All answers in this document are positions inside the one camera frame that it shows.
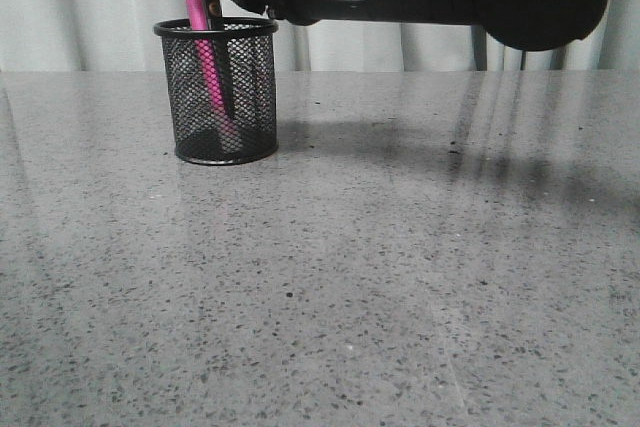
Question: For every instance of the pink pen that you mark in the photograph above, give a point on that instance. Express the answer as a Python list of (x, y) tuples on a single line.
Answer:
[(229, 136)]

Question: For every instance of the grey orange scissors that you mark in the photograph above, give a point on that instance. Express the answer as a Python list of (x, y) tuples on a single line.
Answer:
[(217, 23)]

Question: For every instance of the black mesh pen holder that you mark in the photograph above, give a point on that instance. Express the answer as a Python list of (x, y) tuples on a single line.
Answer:
[(250, 47)]

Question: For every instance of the grey curtain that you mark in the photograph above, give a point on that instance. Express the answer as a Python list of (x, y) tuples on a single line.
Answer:
[(116, 35)]

